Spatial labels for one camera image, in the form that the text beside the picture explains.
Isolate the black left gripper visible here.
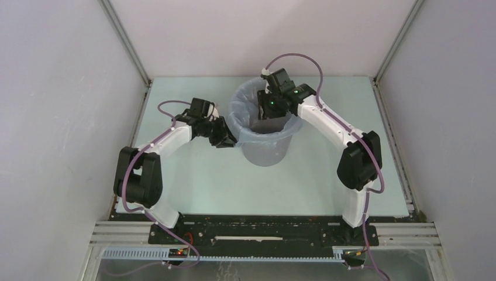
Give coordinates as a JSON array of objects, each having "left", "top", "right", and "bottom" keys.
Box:
[{"left": 201, "top": 116, "right": 239, "bottom": 149}]

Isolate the translucent blue trash bag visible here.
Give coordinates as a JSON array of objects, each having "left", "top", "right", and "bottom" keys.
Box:
[{"left": 226, "top": 77, "right": 303, "bottom": 148}]

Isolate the grey plastic trash bin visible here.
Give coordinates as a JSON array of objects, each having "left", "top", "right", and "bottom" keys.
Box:
[{"left": 232, "top": 77, "right": 295, "bottom": 167}]

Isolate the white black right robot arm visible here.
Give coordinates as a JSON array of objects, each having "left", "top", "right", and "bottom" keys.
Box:
[{"left": 257, "top": 68, "right": 382, "bottom": 245}]

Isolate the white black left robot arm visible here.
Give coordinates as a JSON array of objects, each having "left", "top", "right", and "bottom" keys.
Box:
[{"left": 113, "top": 98, "right": 237, "bottom": 244}]

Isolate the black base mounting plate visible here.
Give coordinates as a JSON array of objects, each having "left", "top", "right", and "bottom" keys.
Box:
[{"left": 148, "top": 214, "right": 379, "bottom": 257}]

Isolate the small electronics board with LEDs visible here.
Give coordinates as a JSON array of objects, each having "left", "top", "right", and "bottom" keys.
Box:
[{"left": 168, "top": 249, "right": 188, "bottom": 258}]

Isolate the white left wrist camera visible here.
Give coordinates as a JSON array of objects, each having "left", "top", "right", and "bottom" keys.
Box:
[{"left": 207, "top": 102, "right": 219, "bottom": 121}]

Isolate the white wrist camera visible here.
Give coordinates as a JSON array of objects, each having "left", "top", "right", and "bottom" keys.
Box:
[
  {"left": 260, "top": 68, "right": 271, "bottom": 80},
  {"left": 207, "top": 102, "right": 219, "bottom": 121}
]

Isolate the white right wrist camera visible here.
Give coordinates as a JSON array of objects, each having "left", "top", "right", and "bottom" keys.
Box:
[{"left": 260, "top": 68, "right": 271, "bottom": 80}]

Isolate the light blue cable duct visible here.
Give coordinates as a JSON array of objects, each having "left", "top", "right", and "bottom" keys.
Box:
[{"left": 101, "top": 247, "right": 344, "bottom": 263}]

